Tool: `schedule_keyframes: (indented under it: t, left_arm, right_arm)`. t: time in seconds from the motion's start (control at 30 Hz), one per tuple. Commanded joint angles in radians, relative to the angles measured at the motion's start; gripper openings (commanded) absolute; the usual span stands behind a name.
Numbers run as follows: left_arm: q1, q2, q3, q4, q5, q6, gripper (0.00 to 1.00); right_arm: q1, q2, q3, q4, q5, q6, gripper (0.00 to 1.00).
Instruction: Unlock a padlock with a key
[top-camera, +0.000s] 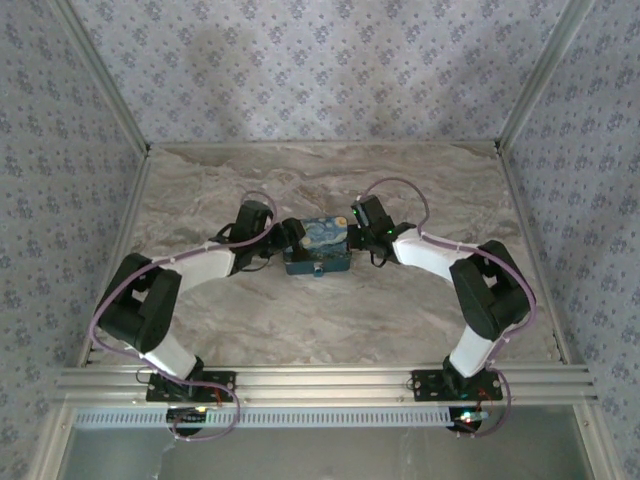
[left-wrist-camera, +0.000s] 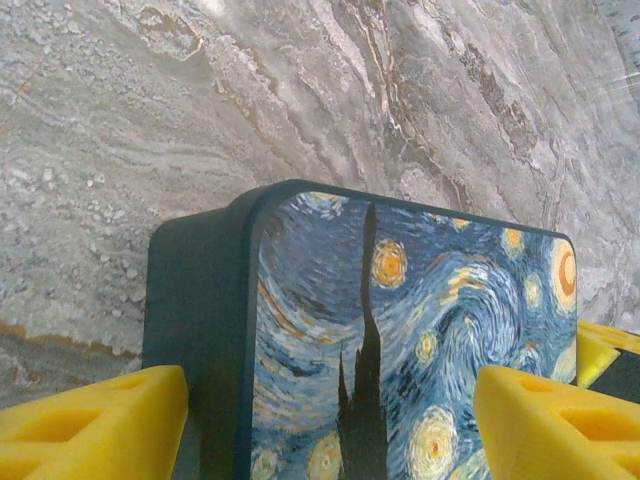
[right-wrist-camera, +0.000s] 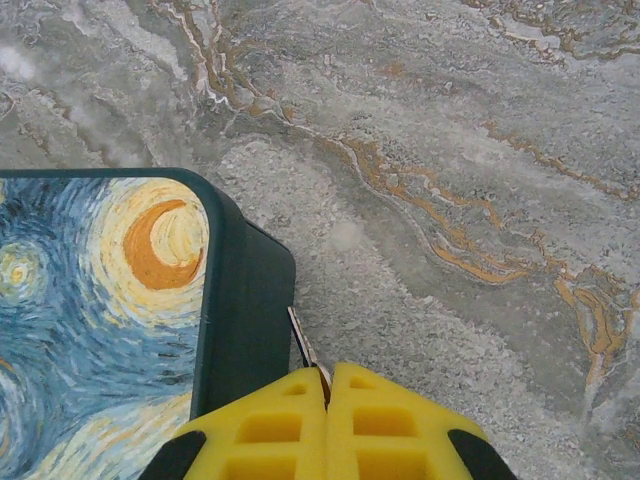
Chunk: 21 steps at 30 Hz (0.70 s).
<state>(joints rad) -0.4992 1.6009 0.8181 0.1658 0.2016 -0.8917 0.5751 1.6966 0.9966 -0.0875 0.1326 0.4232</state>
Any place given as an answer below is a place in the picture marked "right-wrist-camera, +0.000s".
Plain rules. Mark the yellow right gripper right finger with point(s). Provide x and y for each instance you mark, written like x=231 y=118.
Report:
x=395 y=430

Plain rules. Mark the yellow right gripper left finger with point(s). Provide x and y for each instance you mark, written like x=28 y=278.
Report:
x=270 y=430

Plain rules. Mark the starry night print box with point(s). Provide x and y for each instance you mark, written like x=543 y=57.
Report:
x=100 y=320

